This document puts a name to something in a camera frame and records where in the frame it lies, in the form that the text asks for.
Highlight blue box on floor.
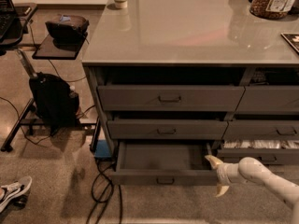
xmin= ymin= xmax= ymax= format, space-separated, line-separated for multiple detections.
xmin=94 ymin=140 xmax=111 ymax=159

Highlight black floor cables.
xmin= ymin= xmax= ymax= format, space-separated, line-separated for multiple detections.
xmin=85 ymin=161 xmax=124 ymax=224

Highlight black caster wheel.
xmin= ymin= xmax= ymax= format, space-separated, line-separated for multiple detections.
xmin=13 ymin=195 xmax=28 ymax=208

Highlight grey drawer cabinet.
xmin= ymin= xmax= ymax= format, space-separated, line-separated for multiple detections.
xmin=81 ymin=0 xmax=299 ymax=166

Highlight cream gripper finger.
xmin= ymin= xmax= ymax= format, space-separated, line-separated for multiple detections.
xmin=205 ymin=155 xmax=223 ymax=170
xmin=216 ymin=184 xmax=229 ymax=197

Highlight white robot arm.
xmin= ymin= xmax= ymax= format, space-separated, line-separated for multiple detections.
xmin=205 ymin=155 xmax=299 ymax=224

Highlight black pouch on tray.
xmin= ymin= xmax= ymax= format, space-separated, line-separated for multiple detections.
xmin=45 ymin=14 xmax=89 ymax=42

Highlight dark magazine on counter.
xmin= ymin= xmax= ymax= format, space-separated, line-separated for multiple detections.
xmin=281 ymin=33 xmax=299 ymax=54

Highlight black laptop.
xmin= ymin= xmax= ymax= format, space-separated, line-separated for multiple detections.
xmin=0 ymin=0 xmax=18 ymax=39

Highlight black desk frame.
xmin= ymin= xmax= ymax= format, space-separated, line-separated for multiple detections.
xmin=1 ymin=49 xmax=100 ymax=152

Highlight black backpack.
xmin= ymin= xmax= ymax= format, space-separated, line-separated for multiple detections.
xmin=29 ymin=73 xmax=79 ymax=128

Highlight grey drawer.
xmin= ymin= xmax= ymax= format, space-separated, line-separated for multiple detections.
xmin=237 ymin=86 xmax=299 ymax=112
xmin=223 ymin=120 xmax=299 ymax=140
xmin=107 ymin=119 xmax=228 ymax=139
xmin=217 ymin=140 xmax=299 ymax=165
xmin=111 ymin=140 xmax=217 ymax=186
xmin=97 ymin=85 xmax=244 ymax=111

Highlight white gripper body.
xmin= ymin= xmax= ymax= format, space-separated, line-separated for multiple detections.
xmin=217 ymin=163 xmax=246 ymax=186

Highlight clear jar of nuts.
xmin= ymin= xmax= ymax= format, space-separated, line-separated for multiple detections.
xmin=249 ymin=0 xmax=295 ymax=20

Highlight white sneaker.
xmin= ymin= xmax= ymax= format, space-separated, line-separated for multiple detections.
xmin=0 ymin=175 xmax=33 ymax=213

